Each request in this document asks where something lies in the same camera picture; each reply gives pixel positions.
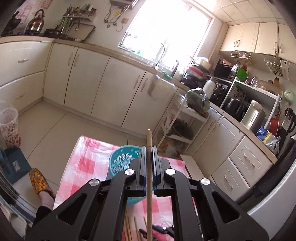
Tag black gas stove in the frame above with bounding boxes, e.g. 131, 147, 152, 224
0, 30, 44, 37

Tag white trolley rack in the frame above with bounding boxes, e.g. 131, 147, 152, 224
153, 93, 210, 158

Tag person's sock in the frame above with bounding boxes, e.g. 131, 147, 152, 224
38, 189, 56, 210

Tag yellow packet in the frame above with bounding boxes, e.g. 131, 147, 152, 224
262, 132, 277, 145

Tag white door-hung bin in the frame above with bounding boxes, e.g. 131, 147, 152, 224
148, 75, 175, 100

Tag wall utensil rack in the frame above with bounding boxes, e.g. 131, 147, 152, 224
61, 3, 97, 26

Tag clear food container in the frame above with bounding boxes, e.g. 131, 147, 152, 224
258, 80, 282, 95

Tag steel sink faucet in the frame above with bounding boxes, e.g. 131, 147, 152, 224
155, 43, 166, 70

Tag red checked plastic tablecloth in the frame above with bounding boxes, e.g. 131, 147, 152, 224
53, 136, 199, 241

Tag white step stool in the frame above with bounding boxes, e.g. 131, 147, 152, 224
180, 155, 208, 180

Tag floral trash bin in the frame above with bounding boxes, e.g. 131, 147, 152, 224
0, 100, 22, 149

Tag grey hanging hoses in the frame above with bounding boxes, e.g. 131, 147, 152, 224
104, 5, 130, 32

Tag red pot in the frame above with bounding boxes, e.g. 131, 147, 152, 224
269, 117, 280, 136

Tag black microwave oven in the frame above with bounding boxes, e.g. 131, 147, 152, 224
214, 61, 238, 80

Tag steel kettle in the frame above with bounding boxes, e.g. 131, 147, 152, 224
25, 9, 45, 32

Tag black blender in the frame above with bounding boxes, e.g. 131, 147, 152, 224
281, 108, 296, 139

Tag blue perforated plastic basket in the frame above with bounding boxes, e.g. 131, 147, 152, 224
109, 145, 155, 207

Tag dark wok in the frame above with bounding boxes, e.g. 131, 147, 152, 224
166, 119, 193, 141

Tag cream wall cabinets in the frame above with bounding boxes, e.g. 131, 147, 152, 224
220, 22, 296, 57

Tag black countertop appliance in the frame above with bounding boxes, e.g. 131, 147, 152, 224
210, 83, 229, 107

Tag long light wooden chopstick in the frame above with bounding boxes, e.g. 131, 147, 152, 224
147, 129, 153, 241

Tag stack of pots and bowls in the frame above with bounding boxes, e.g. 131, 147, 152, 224
181, 65, 207, 86

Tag mint green round gadget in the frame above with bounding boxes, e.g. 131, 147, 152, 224
283, 89, 295, 103

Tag pink wall sticker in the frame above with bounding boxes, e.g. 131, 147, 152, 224
16, 0, 53, 14

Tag white tray with dark rim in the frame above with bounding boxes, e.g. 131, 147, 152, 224
69, 24, 96, 41

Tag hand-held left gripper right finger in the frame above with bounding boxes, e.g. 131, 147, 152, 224
153, 146, 270, 241

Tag row of cream base cabinets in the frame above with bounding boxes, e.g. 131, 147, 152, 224
0, 36, 278, 202

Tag white lidded container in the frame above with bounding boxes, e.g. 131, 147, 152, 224
195, 56, 212, 69

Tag green plastic board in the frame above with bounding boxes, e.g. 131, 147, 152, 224
236, 66, 250, 80

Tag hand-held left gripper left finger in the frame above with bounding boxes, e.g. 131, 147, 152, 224
25, 146, 147, 241

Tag window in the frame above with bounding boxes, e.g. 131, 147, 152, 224
118, 0, 215, 67

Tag row of wooden chopsticks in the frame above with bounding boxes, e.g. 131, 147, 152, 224
124, 215, 148, 241

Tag blue packet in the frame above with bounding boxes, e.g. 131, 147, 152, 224
255, 126, 270, 142

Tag white electric thermo pot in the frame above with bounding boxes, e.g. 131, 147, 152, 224
240, 100, 266, 130

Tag white appliance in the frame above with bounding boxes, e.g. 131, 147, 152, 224
247, 167, 296, 241

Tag white shelf unit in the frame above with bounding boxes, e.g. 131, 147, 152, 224
220, 77, 284, 130

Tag black rice cooker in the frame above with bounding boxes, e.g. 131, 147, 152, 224
224, 98, 247, 116

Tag yellow patterned slipper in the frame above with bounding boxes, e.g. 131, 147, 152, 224
29, 168, 56, 200

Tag black frying pan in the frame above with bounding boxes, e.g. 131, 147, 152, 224
43, 28, 63, 39

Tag white thermos jug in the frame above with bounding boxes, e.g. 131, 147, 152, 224
203, 78, 219, 99

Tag blue dustpan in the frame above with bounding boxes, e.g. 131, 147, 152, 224
0, 148, 31, 183

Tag green plastic bag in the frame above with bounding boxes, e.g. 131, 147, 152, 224
186, 88, 211, 114

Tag white wire basket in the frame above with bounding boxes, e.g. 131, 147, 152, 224
265, 54, 289, 80
231, 50, 255, 66

